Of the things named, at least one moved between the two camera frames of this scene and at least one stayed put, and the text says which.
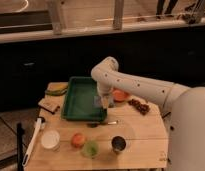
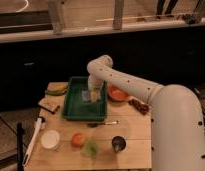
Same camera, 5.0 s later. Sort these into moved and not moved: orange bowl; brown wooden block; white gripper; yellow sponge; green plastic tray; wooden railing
Moved: yellow sponge; white gripper
Not moved: orange bowl; green plastic tray; wooden railing; brown wooden block
